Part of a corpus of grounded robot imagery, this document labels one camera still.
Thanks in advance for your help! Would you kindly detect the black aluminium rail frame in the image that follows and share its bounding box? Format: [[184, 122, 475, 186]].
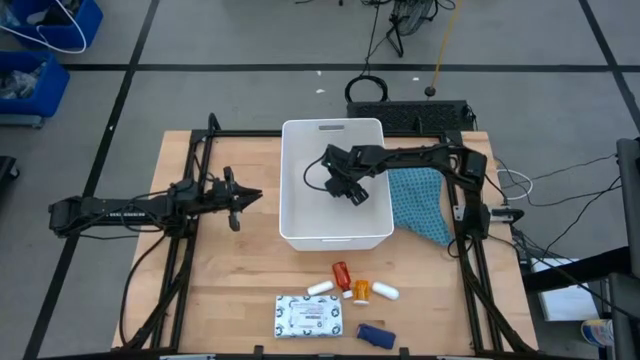
[[119, 112, 539, 359]]

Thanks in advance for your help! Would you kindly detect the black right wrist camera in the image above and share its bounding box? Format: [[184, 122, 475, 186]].
[[321, 143, 351, 170]]

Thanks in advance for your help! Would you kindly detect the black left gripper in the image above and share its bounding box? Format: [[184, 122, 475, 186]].
[[209, 166, 264, 233]]

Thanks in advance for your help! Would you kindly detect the thin black hanging cable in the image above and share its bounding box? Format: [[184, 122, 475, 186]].
[[363, 0, 382, 77]]

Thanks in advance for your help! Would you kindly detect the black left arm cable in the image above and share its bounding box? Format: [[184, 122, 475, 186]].
[[118, 232, 169, 347]]

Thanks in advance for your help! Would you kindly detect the clear plastic bag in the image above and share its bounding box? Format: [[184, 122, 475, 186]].
[[0, 68, 40, 100]]

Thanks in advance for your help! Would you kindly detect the coiled black cable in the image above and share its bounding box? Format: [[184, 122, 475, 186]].
[[343, 74, 390, 105]]

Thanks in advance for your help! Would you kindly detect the white plastic bin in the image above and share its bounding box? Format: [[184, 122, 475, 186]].
[[278, 117, 395, 252]]

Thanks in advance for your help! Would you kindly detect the dark blue bandage roll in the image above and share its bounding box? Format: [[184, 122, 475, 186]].
[[355, 322, 397, 351]]

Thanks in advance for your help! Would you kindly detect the black wire fan stand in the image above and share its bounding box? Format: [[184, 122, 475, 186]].
[[383, 0, 442, 58]]

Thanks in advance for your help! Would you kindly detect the white box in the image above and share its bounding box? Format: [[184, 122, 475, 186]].
[[529, 257, 609, 323]]

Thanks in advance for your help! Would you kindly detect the black floor cable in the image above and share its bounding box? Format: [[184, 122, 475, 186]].
[[529, 153, 621, 181], [527, 175, 623, 259]]

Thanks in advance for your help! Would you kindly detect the black object at floor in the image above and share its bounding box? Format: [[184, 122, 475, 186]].
[[0, 155, 21, 195]]

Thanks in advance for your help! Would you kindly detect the white gauze roll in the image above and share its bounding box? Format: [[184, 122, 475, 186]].
[[306, 280, 335, 297], [371, 281, 401, 302]]

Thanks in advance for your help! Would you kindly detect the printed can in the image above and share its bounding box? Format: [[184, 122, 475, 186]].
[[580, 318, 615, 349]]

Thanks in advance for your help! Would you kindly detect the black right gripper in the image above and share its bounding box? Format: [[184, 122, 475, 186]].
[[324, 160, 372, 207]]

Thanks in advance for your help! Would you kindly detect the red pill bottle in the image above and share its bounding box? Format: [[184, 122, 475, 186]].
[[331, 260, 355, 300]]

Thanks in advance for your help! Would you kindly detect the blue storage bin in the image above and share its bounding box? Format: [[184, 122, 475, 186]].
[[0, 49, 71, 120], [7, 0, 105, 52]]

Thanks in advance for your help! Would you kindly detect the yellow pole black foot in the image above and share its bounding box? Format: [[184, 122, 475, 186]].
[[424, 0, 464, 99]]

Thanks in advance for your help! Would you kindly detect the grey dolly platform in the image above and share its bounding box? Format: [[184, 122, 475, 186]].
[[0, 113, 46, 129]]

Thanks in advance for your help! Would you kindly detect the black perforated case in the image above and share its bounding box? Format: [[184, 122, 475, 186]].
[[345, 99, 476, 135]]

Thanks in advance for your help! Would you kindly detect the black beam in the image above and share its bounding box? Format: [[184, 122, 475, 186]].
[[522, 245, 633, 294]]

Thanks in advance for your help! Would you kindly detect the amber pill bottle white cap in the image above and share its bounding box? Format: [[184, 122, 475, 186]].
[[352, 279, 372, 307]]

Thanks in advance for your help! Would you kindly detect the white patterned wipes pack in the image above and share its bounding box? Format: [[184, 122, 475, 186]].
[[273, 293, 345, 340]]

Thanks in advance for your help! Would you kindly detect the teal patterned cloth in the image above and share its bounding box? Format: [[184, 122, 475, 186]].
[[387, 167, 454, 248]]

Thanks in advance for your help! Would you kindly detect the black camera cable loop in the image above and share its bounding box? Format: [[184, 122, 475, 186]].
[[301, 154, 331, 193]]

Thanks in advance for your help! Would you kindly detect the grey metal post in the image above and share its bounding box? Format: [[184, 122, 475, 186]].
[[615, 137, 640, 360]]

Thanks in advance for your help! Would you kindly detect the white cable loop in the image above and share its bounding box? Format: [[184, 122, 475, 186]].
[[0, 0, 89, 55]]

